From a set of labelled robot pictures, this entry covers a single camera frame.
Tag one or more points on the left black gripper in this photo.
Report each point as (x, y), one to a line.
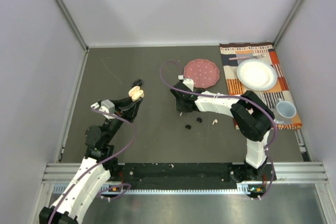
(126, 108)

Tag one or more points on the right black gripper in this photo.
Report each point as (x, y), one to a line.
(180, 109)

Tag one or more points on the cream earbud charging case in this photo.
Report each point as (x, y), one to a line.
(136, 93)

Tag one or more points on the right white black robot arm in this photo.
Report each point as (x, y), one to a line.
(253, 117)

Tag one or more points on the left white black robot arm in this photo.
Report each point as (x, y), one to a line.
(99, 163)

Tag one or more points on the black earbud charging case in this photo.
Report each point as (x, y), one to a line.
(137, 82)

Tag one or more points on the pink dotted plate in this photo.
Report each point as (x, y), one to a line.
(204, 73)

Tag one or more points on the patterned orange cloth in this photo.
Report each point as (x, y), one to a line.
(235, 86)

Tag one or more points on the white paper plate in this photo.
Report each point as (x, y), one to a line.
(257, 75)

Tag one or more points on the light blue cup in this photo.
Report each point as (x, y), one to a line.
(284, 112)

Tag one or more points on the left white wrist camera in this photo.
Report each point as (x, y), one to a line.
(104, 106)

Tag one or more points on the pink handled utensil upper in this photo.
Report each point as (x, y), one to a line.
(241, 58)

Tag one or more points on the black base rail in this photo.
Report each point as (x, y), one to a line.
(180, 176)

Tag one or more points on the grey slotted cable duct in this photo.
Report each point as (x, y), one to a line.
(239, 189)

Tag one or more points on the aluminium frame profile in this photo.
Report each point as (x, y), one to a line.
(295, 193)

